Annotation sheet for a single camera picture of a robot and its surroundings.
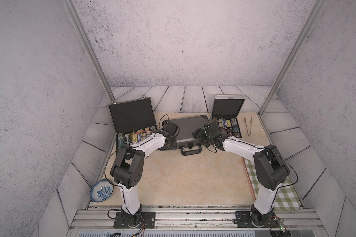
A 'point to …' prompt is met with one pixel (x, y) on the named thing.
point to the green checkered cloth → (286, 198)
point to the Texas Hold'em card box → (138, 137)
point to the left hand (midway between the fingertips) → (173, 146)
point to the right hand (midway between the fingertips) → (195, 135)
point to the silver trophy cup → (127, 138)
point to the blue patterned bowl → (101, 190)
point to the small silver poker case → (226, 109)
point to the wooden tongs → (250, 122)
